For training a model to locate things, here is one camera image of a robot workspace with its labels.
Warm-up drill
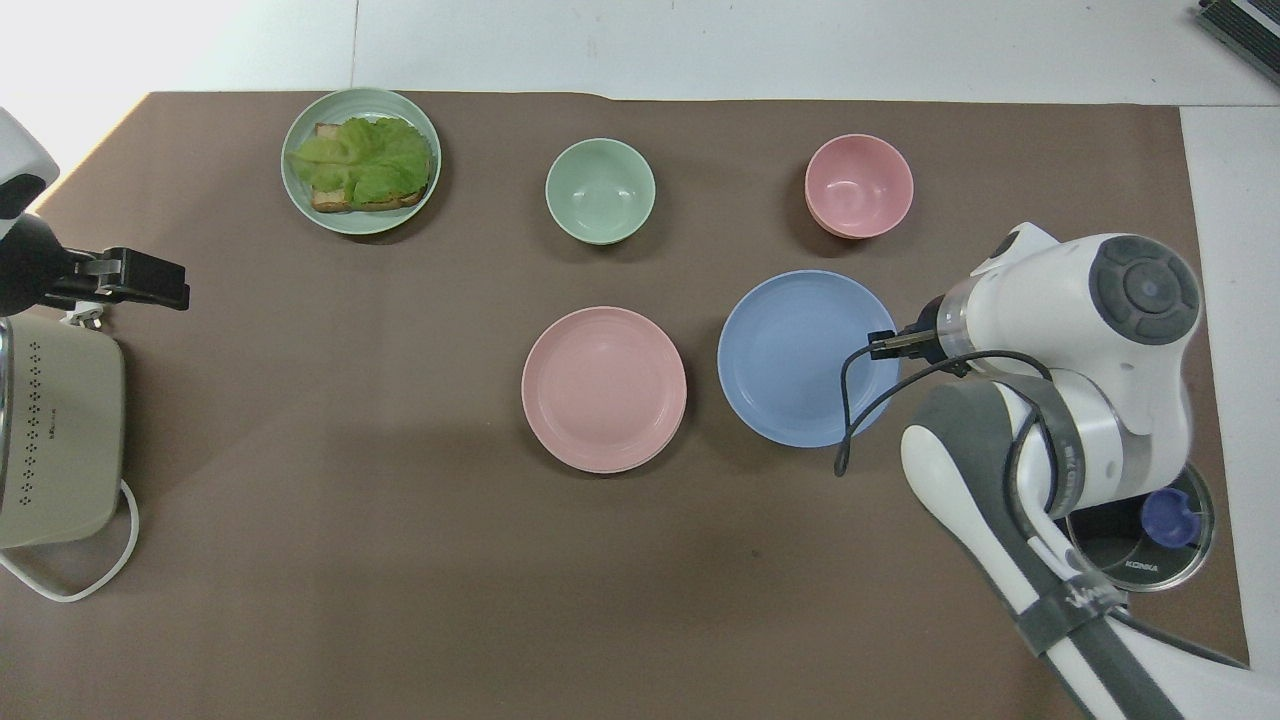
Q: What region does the black cable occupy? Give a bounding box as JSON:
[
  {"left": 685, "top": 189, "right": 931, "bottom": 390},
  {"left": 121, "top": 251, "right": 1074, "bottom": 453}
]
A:
[
  {"left": 835, "top": 328, "right": 1063, "bottom": 561},
  {"left": 1105, "top": 603, "right": 1251, "bottom": 670}
]

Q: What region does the round black appliance base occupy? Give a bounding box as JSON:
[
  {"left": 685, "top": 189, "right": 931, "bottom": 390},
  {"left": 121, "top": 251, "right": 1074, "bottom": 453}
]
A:
[{"left": 1064, "top": 463, "right": 1217, "bottom": 594}]

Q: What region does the dark grey device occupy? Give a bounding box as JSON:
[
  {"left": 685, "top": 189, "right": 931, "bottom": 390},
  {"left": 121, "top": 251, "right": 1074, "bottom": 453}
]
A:
[{"left": 1196, "top": 0, "right": 1280, "bottom": 59}]

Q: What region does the beige kitchen appliance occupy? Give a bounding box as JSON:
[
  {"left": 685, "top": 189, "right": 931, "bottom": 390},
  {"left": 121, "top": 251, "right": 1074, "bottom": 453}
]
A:
[{"left": 0, "top": 315, "right": 127, "bottom": 549}]

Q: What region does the toast slice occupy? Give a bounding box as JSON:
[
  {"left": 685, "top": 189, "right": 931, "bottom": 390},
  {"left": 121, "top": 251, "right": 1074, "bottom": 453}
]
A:
[{"left": 311, "top": 122, "right": 434, "bottom": 214}]

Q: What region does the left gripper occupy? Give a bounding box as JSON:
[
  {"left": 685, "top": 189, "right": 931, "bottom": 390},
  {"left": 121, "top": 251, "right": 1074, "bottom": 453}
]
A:
[{"left": 0, "top": 213, "right": 83, "bottom": 317}]

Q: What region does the blue cap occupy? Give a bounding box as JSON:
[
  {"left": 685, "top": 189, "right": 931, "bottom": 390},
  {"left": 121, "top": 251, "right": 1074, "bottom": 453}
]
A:
[{"left": 1141, "top": 487, "right": 1202, "bottom": 550}]

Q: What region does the blue plate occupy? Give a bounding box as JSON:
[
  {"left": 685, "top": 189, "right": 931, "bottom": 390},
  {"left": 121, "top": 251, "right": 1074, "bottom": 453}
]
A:
[{"left": 717, "top": 270, "right": 901, "bottom": 449}]

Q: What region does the pink plate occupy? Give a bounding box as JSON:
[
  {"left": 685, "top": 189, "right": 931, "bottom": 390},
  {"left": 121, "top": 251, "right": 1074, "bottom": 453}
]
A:
[{"left": 521, "top": 306, "right": 688, "bottom": 475}]

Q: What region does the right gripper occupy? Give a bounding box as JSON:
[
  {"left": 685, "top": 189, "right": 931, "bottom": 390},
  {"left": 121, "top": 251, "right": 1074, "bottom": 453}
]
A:
[{"left": 903, "top": 297, "right": 949, "bottom": 369}]

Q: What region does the green lettuce leaf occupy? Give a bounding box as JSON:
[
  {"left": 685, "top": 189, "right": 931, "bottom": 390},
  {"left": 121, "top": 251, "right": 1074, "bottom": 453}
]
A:
[{"left": 289, "top": 116, "right": 434, "bottom": 206}]

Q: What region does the pink bowl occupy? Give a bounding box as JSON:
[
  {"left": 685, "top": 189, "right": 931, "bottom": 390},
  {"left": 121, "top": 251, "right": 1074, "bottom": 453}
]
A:
[{"left": 804, "top": 134, "right": 914, "bottom": 240}]

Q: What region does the green bowl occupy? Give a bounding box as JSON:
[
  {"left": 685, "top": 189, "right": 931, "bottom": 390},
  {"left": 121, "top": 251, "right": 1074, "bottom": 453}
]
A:
[{"left": 545, "top": 138, "right": 657, "bottom": 246}]

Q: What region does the green plate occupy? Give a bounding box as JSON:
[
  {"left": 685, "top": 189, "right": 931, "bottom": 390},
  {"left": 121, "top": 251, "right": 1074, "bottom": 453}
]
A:
[{"left": 281, "top": 87, "right": 442, "bottom": 236}]

